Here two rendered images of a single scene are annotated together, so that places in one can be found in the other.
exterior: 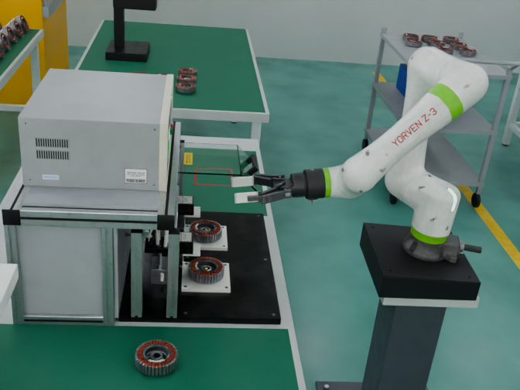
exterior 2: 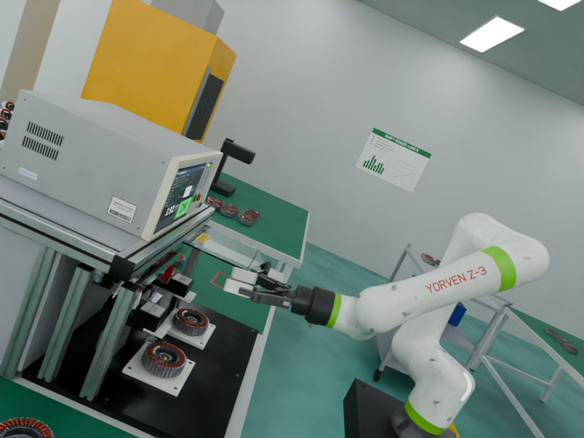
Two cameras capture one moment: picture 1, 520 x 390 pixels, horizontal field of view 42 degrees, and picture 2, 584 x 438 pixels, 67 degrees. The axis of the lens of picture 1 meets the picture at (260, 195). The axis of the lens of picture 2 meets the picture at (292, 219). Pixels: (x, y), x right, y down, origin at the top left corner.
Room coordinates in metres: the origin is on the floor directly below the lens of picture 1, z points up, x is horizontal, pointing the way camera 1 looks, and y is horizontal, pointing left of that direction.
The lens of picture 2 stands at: (0.76, -0.12, 1.50)
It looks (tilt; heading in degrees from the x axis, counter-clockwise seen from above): 11 degrees down; 6
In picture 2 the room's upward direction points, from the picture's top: 25 degrees clockwise
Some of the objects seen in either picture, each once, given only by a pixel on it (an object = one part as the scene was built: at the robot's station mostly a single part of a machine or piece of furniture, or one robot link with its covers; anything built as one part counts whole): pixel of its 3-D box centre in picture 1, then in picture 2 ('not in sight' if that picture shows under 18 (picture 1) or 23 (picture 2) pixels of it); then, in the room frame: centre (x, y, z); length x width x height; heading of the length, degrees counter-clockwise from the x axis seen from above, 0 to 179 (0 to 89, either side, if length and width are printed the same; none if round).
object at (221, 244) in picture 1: (205, 237); (188, 328); (2.02, 0.18, 0.78); 0.15 x 0.15 x 0.01; 7
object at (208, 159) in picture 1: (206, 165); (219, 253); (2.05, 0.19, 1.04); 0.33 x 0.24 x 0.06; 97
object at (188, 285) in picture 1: (205, 276); (161, 367); (1.78, 0.15, 0.78); 0.15 x 0.15 x 0.01; 7
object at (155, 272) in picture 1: (159, 269); (113, 337); (1.77, 0.29, 0.80); 0.08 x 0.05 x 0.06; 7
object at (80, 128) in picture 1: (104, 125); (127, 161); (1.88, 0.48, 1.22); 0.44 x 0.39 x 0.20; 7
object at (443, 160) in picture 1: (430, 111); (426, 317); (4.40, -1.10, 0.51); 1.01 x 0.60 x 1.01; 7
